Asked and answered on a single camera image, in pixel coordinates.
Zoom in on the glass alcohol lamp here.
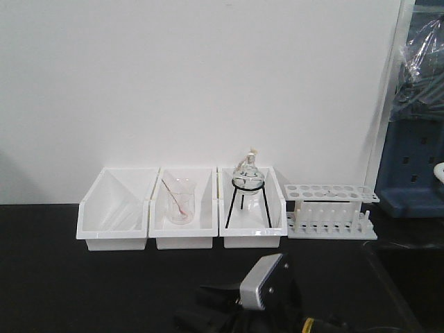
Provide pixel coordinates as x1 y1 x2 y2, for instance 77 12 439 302
232 149 265 195

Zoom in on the glass beaker in bin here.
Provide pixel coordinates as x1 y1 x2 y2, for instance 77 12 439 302
163 178 196 225

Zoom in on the white test tube rack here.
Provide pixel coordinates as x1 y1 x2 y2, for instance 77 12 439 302
284 184 379 240

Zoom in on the black sink basin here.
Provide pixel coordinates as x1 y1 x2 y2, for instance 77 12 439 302
364 241 443 332

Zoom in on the blue perforated cabinet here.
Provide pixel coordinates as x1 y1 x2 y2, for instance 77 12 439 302
375 1 443 218

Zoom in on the middle white storage bin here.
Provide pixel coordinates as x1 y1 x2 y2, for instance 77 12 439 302
148 167 219 250

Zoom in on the left white storage bin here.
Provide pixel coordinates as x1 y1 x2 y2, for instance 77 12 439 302
76 167 159 251

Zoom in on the clear plastic bag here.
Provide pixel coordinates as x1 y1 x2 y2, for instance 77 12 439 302
390 15 443 121

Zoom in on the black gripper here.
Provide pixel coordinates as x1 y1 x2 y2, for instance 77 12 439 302
172 270 351 333

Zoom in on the pink stirring rod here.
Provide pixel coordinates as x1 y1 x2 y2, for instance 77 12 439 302
161 178 187 216

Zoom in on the white storage bin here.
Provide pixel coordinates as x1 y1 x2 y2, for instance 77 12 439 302
76 167 159 251
148 167 219 250
217 166 287 248

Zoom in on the right white storage bin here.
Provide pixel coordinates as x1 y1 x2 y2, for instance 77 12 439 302
217 166 287 248

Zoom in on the black cable yellow band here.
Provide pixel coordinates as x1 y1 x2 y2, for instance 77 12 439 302
301 317 410 333

